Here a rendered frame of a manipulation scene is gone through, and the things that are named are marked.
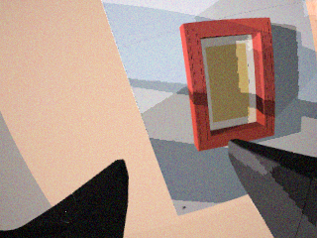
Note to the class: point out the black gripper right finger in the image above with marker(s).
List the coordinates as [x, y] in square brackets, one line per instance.
[282, 185]

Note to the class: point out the grey flat board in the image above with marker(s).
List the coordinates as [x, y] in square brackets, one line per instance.
[146, 33]

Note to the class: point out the red rectangular picture frame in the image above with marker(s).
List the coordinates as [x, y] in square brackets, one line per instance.
[230, 74]

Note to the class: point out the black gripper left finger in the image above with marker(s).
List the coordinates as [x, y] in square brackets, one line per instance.
[98, 209]

